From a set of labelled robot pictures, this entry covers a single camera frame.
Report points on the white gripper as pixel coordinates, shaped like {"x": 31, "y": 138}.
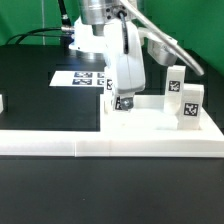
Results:
{"x": 125, "y": 61}

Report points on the white square table top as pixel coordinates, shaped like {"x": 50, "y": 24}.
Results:
{"x": 148, "y": 114}

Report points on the white sheet with tags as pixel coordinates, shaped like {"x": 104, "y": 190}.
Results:
{"x": 77, "y": 79}

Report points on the white L-shaped obstacle fence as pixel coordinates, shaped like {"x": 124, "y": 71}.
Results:
{"x": 110, "y": 144}

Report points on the white part at left edge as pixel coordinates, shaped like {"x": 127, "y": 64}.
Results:
{"x": 1, "y": 104}

